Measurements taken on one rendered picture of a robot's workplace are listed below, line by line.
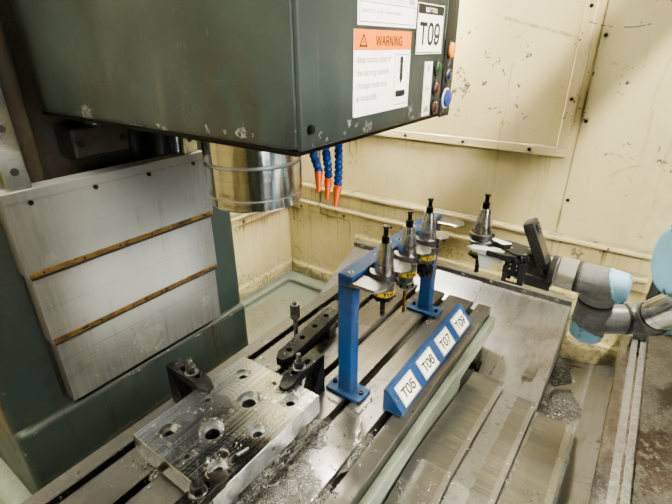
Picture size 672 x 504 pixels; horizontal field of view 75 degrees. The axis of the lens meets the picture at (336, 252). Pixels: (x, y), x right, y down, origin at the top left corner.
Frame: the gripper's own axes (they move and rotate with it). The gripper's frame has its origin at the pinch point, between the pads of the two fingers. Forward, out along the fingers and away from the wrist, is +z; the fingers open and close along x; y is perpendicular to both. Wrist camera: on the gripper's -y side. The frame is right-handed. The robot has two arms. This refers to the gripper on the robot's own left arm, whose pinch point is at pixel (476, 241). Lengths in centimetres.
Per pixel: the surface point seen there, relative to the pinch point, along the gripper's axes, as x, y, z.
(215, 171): -65, -28, 23
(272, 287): 26, 61, 99
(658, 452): 93, 117, -71
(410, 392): -32.9, 27.2, -0.1
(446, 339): -9.8, 26.0, 0.7
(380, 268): -35.1, -3.5, 9.2
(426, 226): -12.8, -6.0, 9.2
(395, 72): -47, -43, 3
